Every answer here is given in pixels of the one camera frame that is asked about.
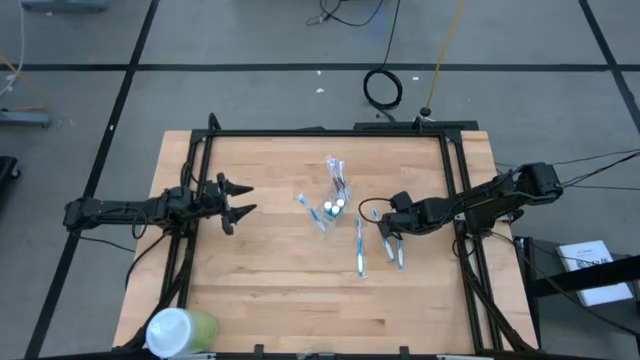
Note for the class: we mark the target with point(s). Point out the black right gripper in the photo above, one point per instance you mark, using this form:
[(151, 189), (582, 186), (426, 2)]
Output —
[(422, 218)]

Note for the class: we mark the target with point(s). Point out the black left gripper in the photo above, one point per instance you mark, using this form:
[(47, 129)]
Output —
[(210, 210)]

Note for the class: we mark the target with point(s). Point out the blue mouthwash bottle white cap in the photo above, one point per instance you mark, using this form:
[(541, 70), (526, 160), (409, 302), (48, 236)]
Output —
[(340, 202), (327, 205), (335, 210)]

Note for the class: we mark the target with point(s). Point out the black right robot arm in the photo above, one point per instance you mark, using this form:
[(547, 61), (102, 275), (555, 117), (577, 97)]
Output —
[(500, 192)]

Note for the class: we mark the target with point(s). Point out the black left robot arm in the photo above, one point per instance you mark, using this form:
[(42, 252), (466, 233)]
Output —
[(115, 207)]

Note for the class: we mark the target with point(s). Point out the clear acrylic organizer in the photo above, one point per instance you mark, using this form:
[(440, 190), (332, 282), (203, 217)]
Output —
[(325, 226)]

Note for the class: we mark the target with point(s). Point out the green wipes canister white lid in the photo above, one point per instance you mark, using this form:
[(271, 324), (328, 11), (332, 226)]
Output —
[(180, 332)]

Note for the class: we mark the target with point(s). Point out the black side stand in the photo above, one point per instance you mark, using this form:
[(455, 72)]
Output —
[(560, 284)]

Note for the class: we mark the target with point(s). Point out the white booklet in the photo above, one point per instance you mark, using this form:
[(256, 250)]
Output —
[(595, 272)]

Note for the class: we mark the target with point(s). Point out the grey furniture foot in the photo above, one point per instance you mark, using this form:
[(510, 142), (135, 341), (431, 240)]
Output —
[(25, 118)]

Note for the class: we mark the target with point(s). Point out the black caster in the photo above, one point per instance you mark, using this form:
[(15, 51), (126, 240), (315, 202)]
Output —
[(7, 172)]

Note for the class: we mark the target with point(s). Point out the grey furniture base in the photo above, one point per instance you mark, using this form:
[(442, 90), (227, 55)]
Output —
[(65, 5)]

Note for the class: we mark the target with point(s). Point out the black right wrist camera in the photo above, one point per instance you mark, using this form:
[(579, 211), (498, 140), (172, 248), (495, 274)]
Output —
[(402, 202)]

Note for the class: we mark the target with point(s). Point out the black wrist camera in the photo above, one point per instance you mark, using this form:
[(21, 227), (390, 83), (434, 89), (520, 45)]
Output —
[(210, 190), (402, 202)]

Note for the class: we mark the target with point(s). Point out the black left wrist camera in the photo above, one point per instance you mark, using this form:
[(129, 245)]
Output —
[(210, 190)]

